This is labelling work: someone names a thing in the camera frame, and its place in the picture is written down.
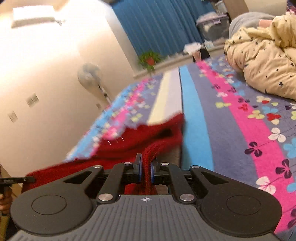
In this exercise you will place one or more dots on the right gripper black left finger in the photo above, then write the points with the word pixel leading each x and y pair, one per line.
pixel 65 204

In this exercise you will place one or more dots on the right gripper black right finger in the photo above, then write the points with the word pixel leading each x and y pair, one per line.
pixel 212 205

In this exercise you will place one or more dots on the red knit sweater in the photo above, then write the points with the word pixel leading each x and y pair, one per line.
pixel 149 141

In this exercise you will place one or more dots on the white clothes pile on sill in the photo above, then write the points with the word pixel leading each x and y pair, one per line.
pixel 192 48

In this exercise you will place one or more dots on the person's left hand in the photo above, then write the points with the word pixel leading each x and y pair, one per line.
pixel 6 200

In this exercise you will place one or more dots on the colourful floral striped bed blanket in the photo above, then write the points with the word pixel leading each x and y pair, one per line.
pixel 230 128

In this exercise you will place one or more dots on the white standing fan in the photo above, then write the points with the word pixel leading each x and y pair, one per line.
pixel 89 76

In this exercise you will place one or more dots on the cream star-print duvet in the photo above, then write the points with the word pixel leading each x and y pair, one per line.
pixel 266 56

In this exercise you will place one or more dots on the white air conditioner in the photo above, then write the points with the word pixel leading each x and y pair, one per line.
pixel 31 15

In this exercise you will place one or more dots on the potted green plant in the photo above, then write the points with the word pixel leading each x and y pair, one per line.
pixel 148 60

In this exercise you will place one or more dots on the clear plastic storage box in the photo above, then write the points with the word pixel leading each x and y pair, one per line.
pixel 214 28

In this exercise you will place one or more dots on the grey pillow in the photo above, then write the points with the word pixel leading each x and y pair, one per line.
pixel 250 20

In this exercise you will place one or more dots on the blue curtain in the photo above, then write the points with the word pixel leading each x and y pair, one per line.
pixel 164 27

